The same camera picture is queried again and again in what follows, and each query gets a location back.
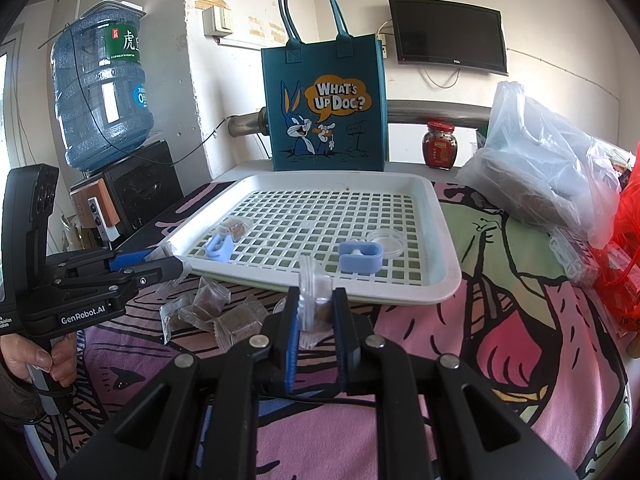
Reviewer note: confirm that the clear jar with brown contents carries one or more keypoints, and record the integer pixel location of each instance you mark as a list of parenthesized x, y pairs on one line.
[(314, 311)]

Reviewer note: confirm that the clear packets beside red bag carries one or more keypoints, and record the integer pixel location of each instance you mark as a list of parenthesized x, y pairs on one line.
[(575, 257)]

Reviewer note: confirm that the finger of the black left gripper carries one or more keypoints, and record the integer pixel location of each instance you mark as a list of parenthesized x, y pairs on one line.
[(157, 271)]

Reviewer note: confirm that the teal Bugs Bunny tote bag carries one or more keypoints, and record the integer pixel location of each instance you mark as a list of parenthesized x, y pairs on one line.
[(326, 104)]

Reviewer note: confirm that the black wall monitor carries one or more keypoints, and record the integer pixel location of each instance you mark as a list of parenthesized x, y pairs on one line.
[(449, 33)]

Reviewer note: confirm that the person's left hand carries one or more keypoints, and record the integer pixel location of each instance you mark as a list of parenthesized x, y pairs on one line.
[(18, 353)]

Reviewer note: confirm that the large light-blue plastic clip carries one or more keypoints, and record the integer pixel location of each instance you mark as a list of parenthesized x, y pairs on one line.
[(360, 257)]

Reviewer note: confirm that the red-lidded sauce jar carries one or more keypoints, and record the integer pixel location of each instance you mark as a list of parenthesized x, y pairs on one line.
[(439, 145)]

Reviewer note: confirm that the white perforated plastic tray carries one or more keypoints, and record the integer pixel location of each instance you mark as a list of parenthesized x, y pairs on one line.
[(310, 213)]

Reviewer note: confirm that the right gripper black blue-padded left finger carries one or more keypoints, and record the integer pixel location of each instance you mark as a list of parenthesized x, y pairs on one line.
[(195, 419)]

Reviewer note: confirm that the blue water jug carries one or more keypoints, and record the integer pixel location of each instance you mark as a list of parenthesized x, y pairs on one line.
[(98, 83)]

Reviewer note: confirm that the white wall switch box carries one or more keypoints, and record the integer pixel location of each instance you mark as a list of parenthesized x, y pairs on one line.
[(217, 22)]

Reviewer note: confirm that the black water dispenser cabinet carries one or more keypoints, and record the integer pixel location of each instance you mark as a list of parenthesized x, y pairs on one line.
[(124, 196)]

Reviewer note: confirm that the clear sachet with brown cube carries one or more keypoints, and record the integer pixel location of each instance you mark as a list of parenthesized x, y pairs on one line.
[(236, 227)]

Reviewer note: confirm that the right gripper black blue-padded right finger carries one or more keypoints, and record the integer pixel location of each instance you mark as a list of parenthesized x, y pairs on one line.
[(435, 418)]

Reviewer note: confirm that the red plastic bag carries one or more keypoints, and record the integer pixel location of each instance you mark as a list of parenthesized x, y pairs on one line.
[(618, 285)]

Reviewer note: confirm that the colourful cartoon bed blanket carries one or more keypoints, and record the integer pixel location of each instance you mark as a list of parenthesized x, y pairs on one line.
[(544, 345)]

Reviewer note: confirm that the clear round plastic lid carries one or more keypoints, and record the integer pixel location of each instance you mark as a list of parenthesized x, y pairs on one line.
[(393, 242)]

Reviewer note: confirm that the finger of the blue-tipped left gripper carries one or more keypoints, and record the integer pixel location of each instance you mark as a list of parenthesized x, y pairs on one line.
[(125, 260)]

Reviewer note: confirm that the clear plastic bag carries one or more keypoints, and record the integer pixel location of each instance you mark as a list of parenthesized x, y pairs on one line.
[(542, 170)]

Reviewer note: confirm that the small light-blue plastic clip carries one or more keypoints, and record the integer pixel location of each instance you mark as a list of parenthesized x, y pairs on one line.
[(219, 248)]

